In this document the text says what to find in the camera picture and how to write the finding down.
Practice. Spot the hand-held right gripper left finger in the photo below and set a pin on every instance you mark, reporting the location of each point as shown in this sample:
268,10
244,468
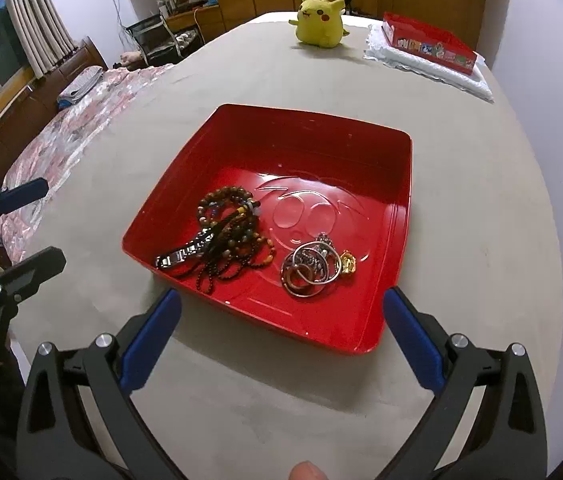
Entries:
154,340

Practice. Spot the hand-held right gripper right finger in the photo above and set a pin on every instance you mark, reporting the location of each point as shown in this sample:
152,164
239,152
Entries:
411,340

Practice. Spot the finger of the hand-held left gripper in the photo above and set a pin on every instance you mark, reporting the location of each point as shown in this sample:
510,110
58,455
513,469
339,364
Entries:
36,262
24,194

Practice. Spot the silver metal watch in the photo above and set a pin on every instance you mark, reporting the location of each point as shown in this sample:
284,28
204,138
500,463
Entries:
181,255

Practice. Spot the gold pendant charm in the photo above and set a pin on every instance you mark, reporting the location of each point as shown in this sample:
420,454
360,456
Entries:
349,262

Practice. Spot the red plastic box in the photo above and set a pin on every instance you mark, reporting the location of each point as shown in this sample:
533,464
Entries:
361,240

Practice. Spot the person's right hand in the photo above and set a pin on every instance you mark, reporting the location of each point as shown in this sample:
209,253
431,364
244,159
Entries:
307,472

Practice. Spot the floral bed blanket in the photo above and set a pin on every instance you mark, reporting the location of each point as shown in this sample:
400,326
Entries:
76,135

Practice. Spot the brown wooden headboard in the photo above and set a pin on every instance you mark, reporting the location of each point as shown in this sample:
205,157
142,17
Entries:
26,115

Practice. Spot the folded striped cloth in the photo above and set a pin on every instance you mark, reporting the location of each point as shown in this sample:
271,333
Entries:
81,87

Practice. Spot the beige curtain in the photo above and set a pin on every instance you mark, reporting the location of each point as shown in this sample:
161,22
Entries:
36,20

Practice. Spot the pink plush toy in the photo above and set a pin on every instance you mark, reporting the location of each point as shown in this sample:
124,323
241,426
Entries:
131,56

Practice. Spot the black metal chair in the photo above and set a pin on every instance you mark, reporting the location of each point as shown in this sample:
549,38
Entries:
161,35

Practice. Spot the wooden desk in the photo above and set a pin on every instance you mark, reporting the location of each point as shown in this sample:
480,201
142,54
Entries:
206,22

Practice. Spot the white folded towel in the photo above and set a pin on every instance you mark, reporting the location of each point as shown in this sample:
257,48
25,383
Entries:
461,82

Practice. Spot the red printed box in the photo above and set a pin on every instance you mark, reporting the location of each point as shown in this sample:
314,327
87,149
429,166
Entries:
431,47

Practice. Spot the yellow plush toy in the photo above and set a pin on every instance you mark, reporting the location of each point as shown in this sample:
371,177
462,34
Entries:
319,20

